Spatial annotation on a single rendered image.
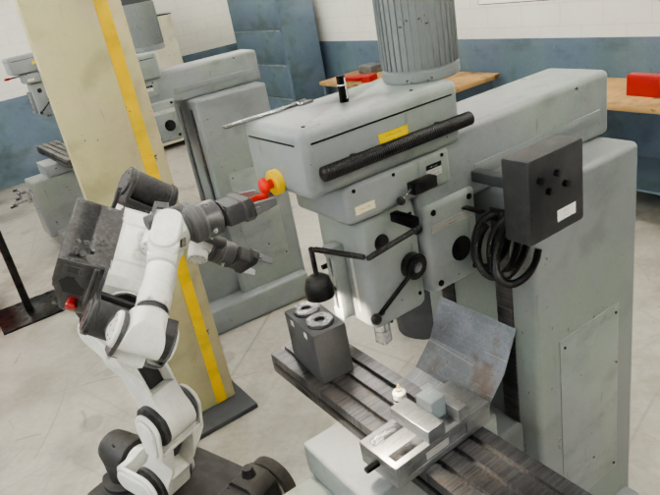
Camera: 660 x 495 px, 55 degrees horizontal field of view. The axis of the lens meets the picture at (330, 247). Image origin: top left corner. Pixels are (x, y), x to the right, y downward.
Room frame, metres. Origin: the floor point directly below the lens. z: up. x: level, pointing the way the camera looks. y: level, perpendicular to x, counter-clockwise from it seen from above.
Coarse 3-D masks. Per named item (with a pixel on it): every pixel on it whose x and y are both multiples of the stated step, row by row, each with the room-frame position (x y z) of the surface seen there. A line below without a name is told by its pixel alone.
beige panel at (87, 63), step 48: (48, 0) 2.90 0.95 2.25; (96, 0) 2.99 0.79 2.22; (48, 48) 2.87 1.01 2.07; (96, 48) 2.97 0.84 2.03; (48, 96) 2.87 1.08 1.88; (96, 96) 2.93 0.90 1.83; (144, 96) 3.04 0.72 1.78; (96, 144) 2.90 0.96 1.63; (144, 144) 3.00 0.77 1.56; (96, 192) 2.86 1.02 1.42; (192, 288) 3.01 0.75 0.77; (192, 336) 2.98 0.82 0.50; (192, 384) 2.94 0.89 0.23
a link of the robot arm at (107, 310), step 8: (104, 304) 1.37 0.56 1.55; (112, 304) 1.38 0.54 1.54; (104, 312) 1.35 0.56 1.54; (112, 312) 1.36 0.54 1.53; (96, 320) 1.33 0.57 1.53; (104, 320) 1.34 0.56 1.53; (96, 328) 1.33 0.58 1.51; (104, 328) 1.33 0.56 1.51; (96, 336) 1.34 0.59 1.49; (104, 336) 1.33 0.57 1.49
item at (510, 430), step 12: (492, 408) 1.67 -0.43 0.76; (504, 420) 1.60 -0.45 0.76; (516, 420) 1.59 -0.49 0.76; (504, 432) 1.55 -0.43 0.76; (516, 432) 1.56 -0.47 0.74; (516, 444) 1.56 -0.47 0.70; (312, 480) 1.50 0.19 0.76; (288, 492) 1.48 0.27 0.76; (300, 492) 1.47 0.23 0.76; (312, 492) 1.46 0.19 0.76; (324, 492) 1.45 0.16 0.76
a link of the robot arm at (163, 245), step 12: (156, 216) 1.34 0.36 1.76; (168, 216) 1.34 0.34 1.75; (180, 216) 1.34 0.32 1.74; (156, 228) 1.31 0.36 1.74; (168, 228) 1.31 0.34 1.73; (180, 228) 1.32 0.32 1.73; (156, 240) 1.28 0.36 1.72; (168, 240) 1.28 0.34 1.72; (180, 240) 1.31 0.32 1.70; (156, 252) 1.27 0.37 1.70; (168, 252) 1.27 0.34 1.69
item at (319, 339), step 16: (304, 304) 1.89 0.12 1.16; (320, 304) 1.90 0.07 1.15; (288, 320) 1.88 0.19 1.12; (304, 320) 1.81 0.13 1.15; (320, 320) 1.79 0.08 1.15; (336, 320) 1.77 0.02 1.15; (304, 336) 1.76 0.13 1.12; (320, 336) 1.71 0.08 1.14; (336, 336) 1.74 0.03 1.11; (304, 352) 1.80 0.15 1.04; (320, 352) 1.71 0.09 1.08; (336, 352) 1.73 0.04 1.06; (320, 368) 1.70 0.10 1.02; (336, 368) 1.73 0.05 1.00; (352, 368) 1.75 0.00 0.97
